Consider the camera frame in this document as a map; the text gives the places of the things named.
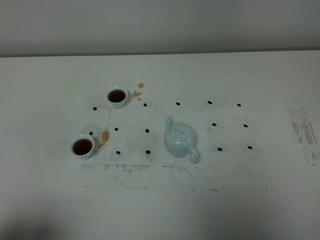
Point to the light blue porcelain teapot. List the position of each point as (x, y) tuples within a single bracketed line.
[(180, 140)]

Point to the spilled tea puddle far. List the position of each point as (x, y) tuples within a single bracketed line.
[(136, 94)]

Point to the spilled tea puddle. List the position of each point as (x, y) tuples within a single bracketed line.
[(105, 135), (136, 94)]

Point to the spilled tea puddle near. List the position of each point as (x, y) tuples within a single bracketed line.
[(105, 135)]

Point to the far light blue teacup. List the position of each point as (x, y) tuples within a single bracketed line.
[(117, 96)]

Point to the light blue teacup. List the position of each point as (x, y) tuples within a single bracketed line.
[(82, 146), (117, 96)]

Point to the near light blue teacup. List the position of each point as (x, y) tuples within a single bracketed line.
[(82, 146)]

